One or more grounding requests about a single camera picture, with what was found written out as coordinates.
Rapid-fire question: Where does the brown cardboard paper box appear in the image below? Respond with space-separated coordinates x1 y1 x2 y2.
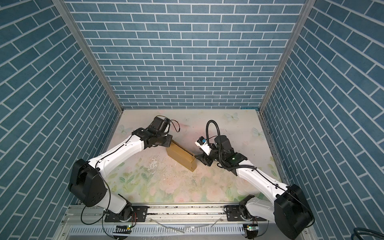
167 140 197 172

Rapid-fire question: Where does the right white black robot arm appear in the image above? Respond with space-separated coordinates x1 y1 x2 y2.
195 135 315 240

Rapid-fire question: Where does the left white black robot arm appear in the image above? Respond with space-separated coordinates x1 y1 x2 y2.
69 128 173 219

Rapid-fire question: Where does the right green circuit board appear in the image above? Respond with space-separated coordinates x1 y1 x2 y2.
243 225 259 232

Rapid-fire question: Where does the green circuit board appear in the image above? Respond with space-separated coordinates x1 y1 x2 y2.
243 225 259 232
113 225 132 235

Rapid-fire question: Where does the left green circuit board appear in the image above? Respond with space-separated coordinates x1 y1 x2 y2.
113 225 132 235

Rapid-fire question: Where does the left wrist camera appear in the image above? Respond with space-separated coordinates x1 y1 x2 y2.
149 117 171 135

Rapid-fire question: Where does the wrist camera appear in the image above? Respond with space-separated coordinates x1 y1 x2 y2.
149 117 171 135
195 136 212 156

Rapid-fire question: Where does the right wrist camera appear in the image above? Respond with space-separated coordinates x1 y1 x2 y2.
195 136 212 156

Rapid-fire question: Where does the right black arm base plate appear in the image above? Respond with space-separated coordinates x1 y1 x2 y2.
223 205 266 222

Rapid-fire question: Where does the aluminium front rail frame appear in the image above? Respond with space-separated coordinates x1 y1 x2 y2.
53 203 286 240

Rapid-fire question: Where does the white slotted cable duct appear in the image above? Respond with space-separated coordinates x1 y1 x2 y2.
69 224 245 237

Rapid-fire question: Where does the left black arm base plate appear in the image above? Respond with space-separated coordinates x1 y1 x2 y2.
105 205 149 223

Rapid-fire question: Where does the black cable bottom right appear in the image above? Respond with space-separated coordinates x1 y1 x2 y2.
350 227 384 240

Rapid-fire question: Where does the left aluminium corner post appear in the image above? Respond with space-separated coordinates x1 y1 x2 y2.
52 0 124 114

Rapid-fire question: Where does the aluminium corner post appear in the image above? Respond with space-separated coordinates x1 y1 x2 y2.
259 0 316 114
52 0 124 114

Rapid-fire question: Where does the right aluminium corner post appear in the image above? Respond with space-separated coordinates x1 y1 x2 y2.
259 0 316 114

